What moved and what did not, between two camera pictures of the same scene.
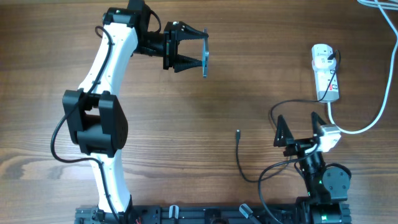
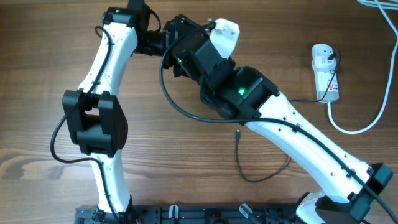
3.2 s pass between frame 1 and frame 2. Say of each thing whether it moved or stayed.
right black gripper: moved
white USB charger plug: stayed
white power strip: stayed
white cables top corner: stayed
